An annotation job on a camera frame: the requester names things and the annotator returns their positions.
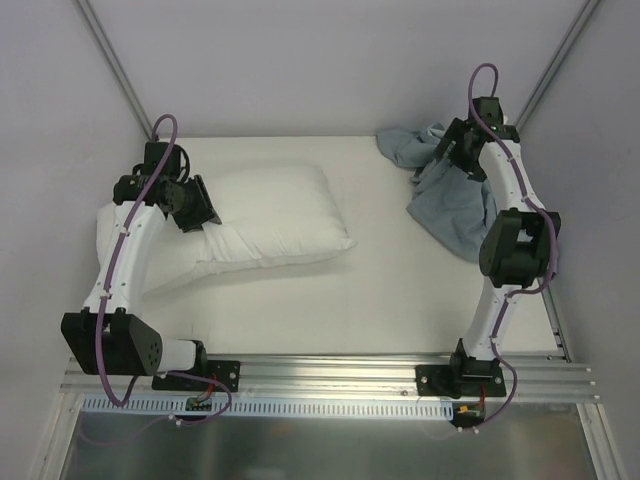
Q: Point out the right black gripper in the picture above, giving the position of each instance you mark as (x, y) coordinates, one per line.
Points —
(455, 148)

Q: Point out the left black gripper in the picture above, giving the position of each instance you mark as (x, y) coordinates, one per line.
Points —
(201, 201)

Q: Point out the white pillow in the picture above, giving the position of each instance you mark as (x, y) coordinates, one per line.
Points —
(276, 215)

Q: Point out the grey-blue pillowcase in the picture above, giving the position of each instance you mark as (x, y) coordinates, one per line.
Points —
(455, 210)

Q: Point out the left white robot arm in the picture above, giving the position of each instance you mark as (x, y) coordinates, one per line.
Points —
(108, 335)

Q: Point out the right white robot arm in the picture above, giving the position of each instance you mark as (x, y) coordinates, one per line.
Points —
(519, 253)

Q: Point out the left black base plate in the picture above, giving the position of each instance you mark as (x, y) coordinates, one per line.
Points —
(226, 372)

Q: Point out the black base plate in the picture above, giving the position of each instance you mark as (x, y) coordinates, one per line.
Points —
(446, 381)
(226, 372)

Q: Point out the white slotted cable duct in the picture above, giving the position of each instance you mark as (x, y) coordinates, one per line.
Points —
(405, 409)

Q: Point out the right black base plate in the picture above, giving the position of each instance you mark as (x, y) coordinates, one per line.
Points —
(446, 381)

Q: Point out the left aluminium frame post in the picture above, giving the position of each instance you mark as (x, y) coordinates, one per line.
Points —
(100, 37)

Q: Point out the aluminium mounting rail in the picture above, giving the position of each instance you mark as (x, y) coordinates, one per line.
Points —
(541, 379)

